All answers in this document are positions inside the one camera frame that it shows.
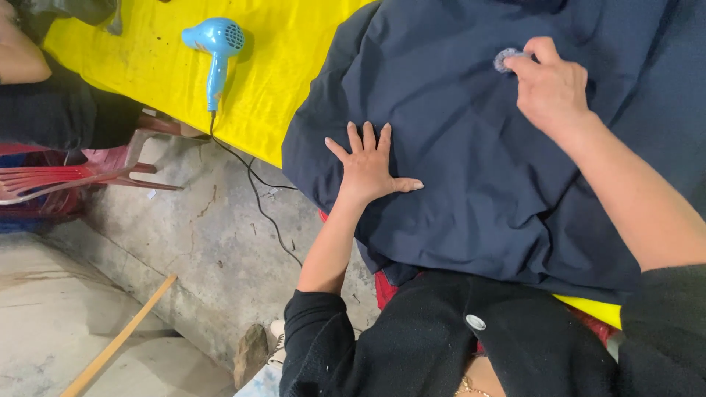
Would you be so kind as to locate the person's right hand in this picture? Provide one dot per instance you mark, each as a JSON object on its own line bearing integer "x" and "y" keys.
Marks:
{"x": 551, "y": 91}

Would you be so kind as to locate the person's left hand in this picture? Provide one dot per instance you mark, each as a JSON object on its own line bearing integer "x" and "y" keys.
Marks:
{"x": 367, "y": 165}

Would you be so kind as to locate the small grey round pad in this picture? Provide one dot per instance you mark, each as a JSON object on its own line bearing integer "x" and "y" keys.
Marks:
{"x": 505, "y": 58}

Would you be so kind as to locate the navy blue garment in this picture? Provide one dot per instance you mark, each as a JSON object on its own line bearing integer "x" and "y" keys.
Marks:
{"x": 496, "y": 165}

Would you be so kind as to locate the light blue hair dryer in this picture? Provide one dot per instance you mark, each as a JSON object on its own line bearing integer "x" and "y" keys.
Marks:
{"x": 216, "y": 49}

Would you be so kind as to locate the white cardigan button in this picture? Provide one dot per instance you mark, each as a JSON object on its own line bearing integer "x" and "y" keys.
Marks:
{"x": 475, "y": 322}

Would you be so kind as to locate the white shoe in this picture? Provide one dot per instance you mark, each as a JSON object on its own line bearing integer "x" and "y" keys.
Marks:
{"x": 277, "y": 342}

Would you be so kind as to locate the yellow table cloth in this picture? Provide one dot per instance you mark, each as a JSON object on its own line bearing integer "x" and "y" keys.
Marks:
{"x": 182, "y": 71}

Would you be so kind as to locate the person's black cardigan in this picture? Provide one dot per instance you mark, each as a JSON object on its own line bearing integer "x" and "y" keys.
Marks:
{"x": 496, "y": 342}

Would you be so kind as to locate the red plastic chair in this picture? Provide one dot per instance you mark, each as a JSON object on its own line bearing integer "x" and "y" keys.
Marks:
{"x": 66, "y": 176}

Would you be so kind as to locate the wooden stick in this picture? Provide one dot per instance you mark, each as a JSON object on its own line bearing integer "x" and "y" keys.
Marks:
{"x": 118, "y": 337}

